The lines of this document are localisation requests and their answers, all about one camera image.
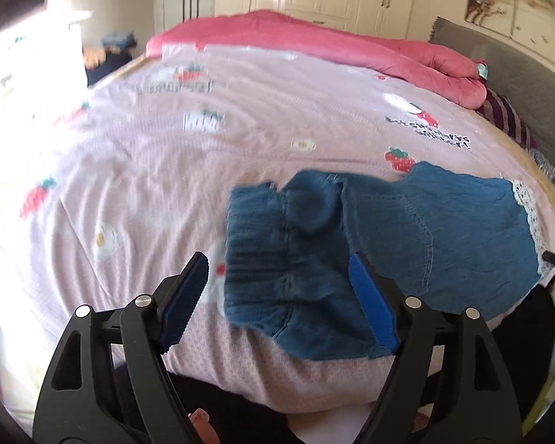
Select purple striped pillow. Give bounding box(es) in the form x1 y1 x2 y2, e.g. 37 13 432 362
476 88 539 151

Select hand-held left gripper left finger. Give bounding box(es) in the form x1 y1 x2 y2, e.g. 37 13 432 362
31 250 211 444

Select blue denim pants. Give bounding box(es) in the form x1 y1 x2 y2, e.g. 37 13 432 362
223 161 552 361

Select person's left hand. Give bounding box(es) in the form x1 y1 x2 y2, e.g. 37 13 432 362
188 408 220 444

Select pile of clothes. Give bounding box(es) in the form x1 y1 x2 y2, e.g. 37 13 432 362
83 31 138 86

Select pink strawberry print bedsheet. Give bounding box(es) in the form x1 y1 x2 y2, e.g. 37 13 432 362
0 44 555 426

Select dark floral pillow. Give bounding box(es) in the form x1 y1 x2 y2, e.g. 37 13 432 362
529 148 555 191

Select pink quilt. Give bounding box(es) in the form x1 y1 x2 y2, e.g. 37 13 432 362
145 9 488 107

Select person's black clothing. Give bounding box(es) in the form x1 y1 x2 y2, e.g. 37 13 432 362
113 287 555 444

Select grey padded headboard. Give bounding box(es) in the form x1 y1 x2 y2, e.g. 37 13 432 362
429 16 555 186

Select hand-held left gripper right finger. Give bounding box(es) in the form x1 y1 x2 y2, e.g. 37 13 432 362
348 252 523 444

